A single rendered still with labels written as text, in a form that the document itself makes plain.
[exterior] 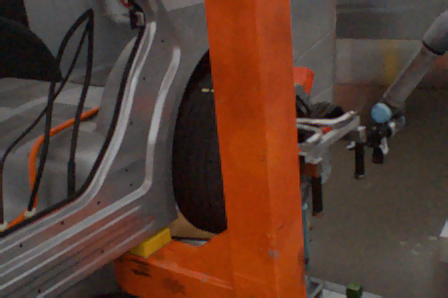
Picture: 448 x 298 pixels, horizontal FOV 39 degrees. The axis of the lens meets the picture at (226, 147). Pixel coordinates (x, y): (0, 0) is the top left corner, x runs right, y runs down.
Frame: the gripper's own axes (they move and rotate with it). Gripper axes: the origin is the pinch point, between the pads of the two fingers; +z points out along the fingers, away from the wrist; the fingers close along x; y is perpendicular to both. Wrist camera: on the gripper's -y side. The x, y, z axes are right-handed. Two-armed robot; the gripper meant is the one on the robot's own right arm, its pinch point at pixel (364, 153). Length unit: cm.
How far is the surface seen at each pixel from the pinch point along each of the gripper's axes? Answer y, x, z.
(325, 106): 20.5, -11.2, 9.3
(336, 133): 14.8, -2.0, 20.2
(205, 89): 32, -46, 35
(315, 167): 10.5, 0.1, 41.5
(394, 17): 11, -68, -223
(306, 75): 30.6, -20.6, 5.1
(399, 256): -83, -9, -66
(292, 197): 14, 7, 70
